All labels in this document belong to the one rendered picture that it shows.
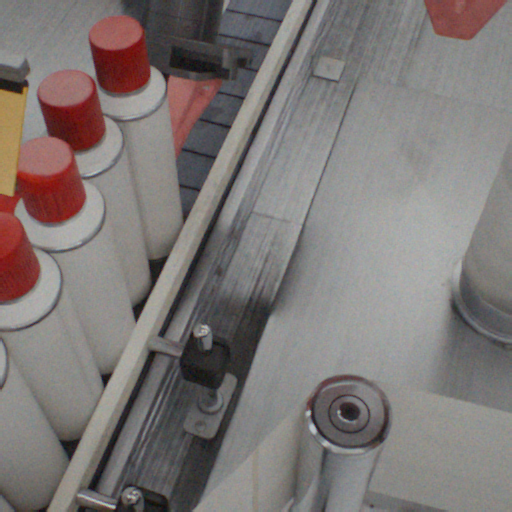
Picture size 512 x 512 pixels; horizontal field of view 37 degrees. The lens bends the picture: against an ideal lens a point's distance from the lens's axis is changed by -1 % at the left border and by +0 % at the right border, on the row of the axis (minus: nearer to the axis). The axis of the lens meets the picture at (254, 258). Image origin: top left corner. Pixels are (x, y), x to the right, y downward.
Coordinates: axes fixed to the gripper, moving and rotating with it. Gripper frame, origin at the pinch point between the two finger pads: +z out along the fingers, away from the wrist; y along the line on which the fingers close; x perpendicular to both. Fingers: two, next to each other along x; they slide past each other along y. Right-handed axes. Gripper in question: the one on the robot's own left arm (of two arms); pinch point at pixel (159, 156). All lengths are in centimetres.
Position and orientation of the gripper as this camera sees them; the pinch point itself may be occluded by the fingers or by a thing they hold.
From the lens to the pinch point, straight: 60.1
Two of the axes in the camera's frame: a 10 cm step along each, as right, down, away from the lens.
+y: 9.5, 2.5, -1.8
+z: -1.9, 9.3, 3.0
